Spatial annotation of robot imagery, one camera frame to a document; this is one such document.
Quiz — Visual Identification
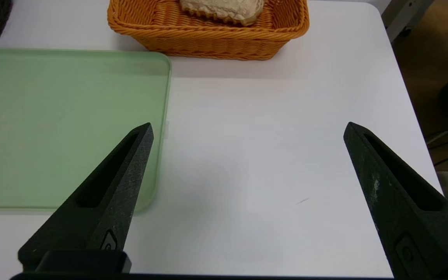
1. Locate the orange wicker basket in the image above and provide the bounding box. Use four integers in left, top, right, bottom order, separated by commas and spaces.
107, 0, 310, 61

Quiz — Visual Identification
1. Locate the white side table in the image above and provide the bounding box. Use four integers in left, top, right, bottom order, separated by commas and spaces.
381, 0, 448, 41

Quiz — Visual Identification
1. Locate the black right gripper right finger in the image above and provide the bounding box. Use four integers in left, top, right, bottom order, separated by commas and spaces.
343, 122, 448, 280

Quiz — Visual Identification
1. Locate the light green plastic tray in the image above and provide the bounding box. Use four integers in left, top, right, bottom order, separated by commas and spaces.
0, 47, 172, 214

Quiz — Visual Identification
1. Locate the marbled sliced bread loaf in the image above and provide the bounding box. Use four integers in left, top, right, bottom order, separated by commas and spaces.
180, 0, 265, 26

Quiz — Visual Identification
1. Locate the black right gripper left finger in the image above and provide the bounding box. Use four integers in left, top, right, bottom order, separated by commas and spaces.
18, 123, 154, 273

